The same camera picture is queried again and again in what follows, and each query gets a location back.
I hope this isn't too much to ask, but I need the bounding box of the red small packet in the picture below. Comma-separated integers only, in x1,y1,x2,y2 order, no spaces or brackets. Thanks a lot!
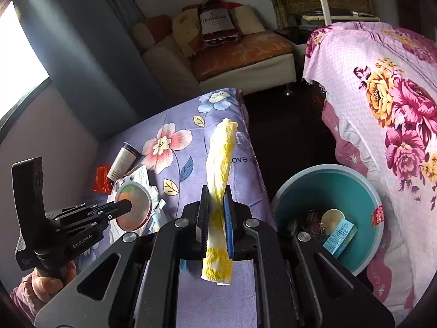
92,164,113,195

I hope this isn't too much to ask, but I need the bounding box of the white paper cup in bin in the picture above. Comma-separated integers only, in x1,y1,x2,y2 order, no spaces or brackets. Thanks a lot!
321,209,345,235

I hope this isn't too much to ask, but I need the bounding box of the light blue carton box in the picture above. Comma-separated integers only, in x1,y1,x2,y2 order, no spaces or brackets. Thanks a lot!
323,218,358,258

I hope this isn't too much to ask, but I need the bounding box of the pink floral bed sheet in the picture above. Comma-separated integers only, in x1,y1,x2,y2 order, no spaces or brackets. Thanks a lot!
303,22,436,323

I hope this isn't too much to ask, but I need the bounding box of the orange leather seat cushion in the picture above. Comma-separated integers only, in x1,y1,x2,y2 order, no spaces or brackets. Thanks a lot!
191,31,293,81

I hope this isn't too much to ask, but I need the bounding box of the beige sofa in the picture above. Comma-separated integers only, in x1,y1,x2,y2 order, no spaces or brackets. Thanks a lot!
130,3,297,103

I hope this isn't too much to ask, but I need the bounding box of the left hand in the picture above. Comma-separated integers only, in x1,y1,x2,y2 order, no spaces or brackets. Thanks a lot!
27,261,76,303

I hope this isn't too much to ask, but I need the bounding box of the yellow patterned cushion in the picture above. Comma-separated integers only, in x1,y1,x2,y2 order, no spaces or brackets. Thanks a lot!
172,9,202,58

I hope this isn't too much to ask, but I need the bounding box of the Hennessy bottle shaped pillow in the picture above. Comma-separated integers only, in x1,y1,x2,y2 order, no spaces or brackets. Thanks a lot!
198,0,239,47

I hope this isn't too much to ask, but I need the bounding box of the blue white snack wrapper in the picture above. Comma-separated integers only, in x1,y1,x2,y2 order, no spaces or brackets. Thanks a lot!
107,165,170,243

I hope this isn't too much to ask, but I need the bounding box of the yellow white napkin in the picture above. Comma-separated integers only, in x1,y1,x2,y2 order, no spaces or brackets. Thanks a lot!
202,119,238,286

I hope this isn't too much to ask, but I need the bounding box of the teal round trash bin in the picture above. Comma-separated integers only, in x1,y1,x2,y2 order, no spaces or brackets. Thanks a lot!
272,164,384,276

